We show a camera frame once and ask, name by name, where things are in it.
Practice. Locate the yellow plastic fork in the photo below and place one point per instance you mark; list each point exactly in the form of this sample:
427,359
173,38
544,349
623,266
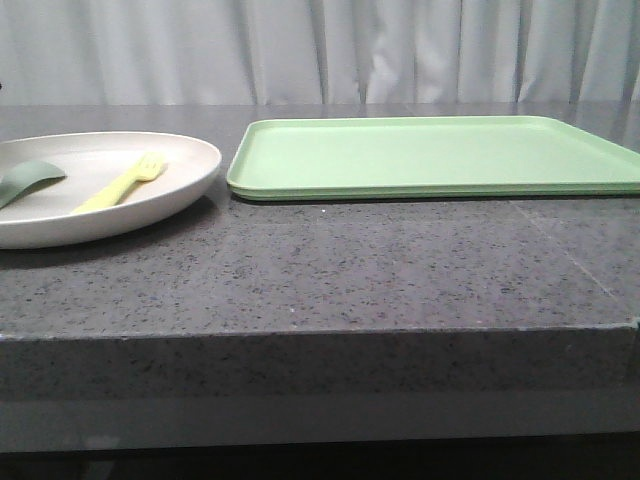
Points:
147,168

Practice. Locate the beige round plate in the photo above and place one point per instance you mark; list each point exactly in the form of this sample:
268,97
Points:
45,218

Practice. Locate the light green plastic tray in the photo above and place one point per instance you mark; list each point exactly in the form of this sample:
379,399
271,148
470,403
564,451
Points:
427,157

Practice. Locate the dark green plastic spoon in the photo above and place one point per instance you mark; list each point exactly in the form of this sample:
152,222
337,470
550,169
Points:
25,175

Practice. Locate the grey pleated curtain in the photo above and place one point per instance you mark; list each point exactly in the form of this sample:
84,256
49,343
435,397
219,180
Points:
317,52

